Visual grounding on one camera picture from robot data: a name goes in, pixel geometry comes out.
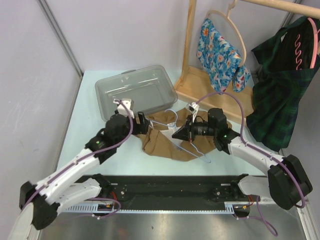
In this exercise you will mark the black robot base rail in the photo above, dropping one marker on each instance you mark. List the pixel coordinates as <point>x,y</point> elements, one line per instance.
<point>177,194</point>

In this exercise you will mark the clear plastic tray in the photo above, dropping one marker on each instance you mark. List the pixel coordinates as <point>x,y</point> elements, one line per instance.
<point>150,89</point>

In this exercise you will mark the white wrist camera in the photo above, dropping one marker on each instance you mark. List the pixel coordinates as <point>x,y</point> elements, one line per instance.
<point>124,107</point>
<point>193,108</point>

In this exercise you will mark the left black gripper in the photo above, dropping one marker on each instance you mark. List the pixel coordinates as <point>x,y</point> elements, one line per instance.
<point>142,127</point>

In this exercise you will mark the blue floral skirt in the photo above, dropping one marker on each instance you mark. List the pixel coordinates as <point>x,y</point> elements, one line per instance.
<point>220,60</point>

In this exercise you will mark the pink plastic hanger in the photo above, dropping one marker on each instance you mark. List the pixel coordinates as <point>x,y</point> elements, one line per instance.
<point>306,44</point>

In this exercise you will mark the tan garment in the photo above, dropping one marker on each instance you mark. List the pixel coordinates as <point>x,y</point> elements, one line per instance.
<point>159,142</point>

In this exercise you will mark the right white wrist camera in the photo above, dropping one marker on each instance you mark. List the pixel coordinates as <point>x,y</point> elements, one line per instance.
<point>193,108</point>

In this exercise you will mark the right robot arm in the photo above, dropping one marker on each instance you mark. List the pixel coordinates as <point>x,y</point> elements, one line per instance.
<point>285,180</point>

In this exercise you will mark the green plaid garment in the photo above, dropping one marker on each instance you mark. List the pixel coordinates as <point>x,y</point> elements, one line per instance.
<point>277,94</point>

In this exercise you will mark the wooden clothes rack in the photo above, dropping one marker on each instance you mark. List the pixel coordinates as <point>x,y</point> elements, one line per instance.
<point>194,85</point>

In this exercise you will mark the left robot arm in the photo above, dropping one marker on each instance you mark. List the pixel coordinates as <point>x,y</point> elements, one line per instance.
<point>44,194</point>

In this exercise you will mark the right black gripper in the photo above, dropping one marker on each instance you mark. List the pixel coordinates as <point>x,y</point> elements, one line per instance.
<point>187,132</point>

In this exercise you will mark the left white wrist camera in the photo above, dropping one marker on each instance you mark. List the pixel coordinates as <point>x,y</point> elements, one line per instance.
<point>124,107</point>

